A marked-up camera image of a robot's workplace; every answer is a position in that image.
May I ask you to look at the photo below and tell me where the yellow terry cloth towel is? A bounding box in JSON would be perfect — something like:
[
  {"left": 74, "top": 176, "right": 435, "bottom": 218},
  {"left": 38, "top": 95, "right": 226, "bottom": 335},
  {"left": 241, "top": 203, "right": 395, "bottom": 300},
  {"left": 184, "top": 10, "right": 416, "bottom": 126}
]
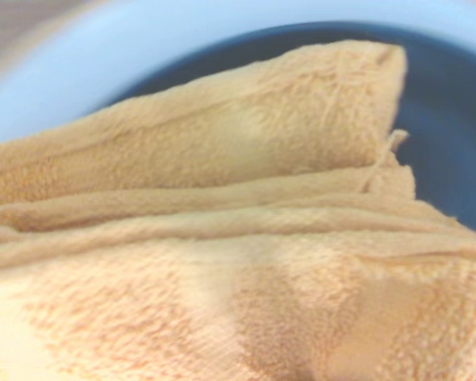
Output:
[{"left": 0, "top": 39, "right": 476, "bottom": 381}]

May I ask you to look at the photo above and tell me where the dark blue plate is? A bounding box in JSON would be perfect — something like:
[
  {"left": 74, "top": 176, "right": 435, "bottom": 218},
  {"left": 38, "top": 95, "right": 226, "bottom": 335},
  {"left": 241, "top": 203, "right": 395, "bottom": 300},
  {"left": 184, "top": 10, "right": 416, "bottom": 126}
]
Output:
[{"left": 89, "top": 19, "right": 476, "bottom": 239}]

